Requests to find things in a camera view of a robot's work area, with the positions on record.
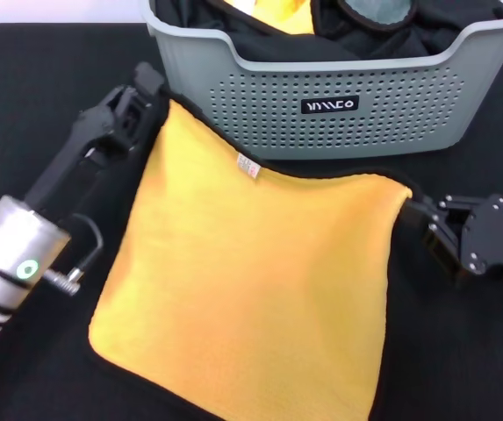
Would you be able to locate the gray perforated plastic storage box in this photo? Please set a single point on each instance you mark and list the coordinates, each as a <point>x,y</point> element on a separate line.
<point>277,131</point>

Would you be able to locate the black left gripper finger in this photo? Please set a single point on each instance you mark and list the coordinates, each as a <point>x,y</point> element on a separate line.
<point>148,79</point>
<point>139,120</point>

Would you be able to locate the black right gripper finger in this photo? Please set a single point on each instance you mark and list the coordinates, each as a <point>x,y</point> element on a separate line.
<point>448,204</point>
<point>446,250</point>

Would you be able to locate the black tablecloth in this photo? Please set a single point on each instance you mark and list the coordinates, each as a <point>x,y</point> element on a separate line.
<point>36,66</point>

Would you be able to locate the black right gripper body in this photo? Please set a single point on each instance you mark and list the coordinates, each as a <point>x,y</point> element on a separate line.
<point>497,237</point>

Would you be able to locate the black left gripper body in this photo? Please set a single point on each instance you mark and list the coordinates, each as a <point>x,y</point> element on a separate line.
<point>84,144</point>

